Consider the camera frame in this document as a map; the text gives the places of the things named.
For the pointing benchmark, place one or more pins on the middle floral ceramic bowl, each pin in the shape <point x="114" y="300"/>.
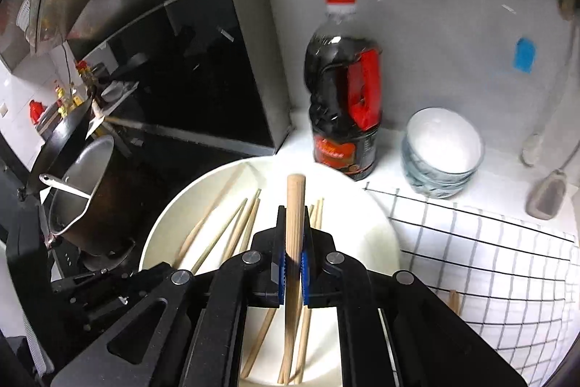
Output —
<point x="430" y="180"/>

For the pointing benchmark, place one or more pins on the steel pot with handle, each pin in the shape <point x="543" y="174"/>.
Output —
<point x="96" y="214"/>

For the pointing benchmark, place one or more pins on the blue wall hook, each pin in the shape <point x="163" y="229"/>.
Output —
<point x="524" y="55"/>

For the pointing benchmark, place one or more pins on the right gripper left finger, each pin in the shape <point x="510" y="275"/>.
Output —
<point x="269" y="290"/>

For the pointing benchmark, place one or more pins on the metal spatula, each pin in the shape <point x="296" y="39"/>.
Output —
<point x="546" y="198"/>

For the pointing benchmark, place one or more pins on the black range hood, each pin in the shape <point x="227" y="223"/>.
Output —
<point x="223" y="53"/>

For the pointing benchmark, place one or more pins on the large white round tray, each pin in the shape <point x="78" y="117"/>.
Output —
<point x="198" y="330"/>

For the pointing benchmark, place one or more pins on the floral ceramic bowl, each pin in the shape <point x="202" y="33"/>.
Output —
<point x="445" y="141"/>
<point x="435" y="190"/>
<point x="430" y="180"/>

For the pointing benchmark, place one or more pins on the bottom floral ceramic bowl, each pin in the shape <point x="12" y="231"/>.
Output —
<point x="435" y="190"/>

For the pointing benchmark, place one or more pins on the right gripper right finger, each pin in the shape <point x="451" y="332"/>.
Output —
<point x="319" y="287"/>

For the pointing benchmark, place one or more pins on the dark soy sauce bottle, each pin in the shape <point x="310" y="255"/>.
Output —
<point x="342" y="72"/>

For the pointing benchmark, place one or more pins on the black wok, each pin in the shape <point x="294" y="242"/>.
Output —
<point x="62" y="148"/>

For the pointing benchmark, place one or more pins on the top floral ceramic bowl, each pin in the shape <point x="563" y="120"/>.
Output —
<point x="445" y="141"/>

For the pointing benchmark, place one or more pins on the checkered white table cloth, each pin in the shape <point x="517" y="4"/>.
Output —
<point x="517" y="282"/>

